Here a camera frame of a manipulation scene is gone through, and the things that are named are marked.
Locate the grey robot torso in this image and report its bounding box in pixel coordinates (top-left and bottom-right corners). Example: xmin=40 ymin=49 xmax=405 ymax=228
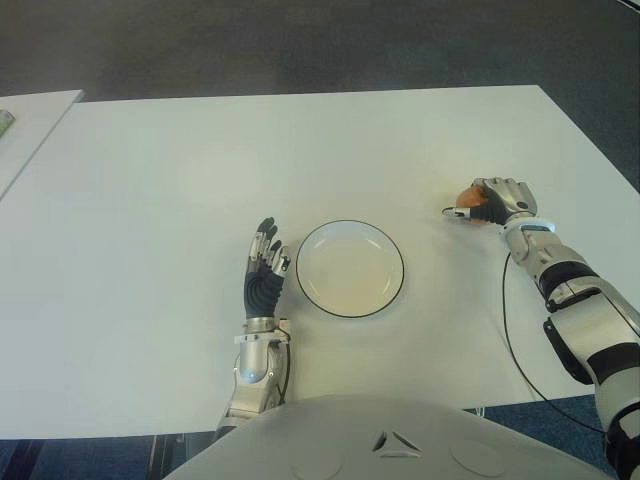
xmin=162 ymin=393 xmax=609 ymax=480

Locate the white side table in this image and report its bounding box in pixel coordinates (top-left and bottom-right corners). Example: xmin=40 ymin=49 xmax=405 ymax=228
xmin=0 ymin=89 xmax=84 ymax=199

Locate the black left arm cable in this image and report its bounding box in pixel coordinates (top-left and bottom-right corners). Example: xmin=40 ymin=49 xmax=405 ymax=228
xmin=273 ymin=327 xmax=294 ymax=407

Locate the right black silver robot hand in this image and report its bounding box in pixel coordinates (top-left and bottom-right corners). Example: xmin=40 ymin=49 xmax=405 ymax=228
xmin=440 ymin=175 xmax=539 ymax=227

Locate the red yellow apple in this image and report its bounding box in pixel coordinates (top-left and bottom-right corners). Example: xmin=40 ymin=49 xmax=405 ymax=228
xmin=456 ymin=183 xmax=492 ymax=227

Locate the white plate with black rim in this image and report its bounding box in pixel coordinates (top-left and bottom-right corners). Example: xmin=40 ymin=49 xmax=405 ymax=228
xmin=294 ymin=219 xmax=406 ymax=319

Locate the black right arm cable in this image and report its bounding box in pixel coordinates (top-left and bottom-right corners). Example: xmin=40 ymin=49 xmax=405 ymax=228
xmin=501 ymin=252 xmax=609 ymax=436

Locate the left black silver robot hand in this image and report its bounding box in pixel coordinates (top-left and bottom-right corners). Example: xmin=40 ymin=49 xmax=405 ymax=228
xmin=242 ymin=216 xmax=292 ymax=320

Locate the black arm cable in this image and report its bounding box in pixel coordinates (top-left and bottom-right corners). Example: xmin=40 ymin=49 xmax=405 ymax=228
xmin=273 ymin=327 xmax=294 ymax=407
xmin=501 ymin=252 xmax=609 ymax=436

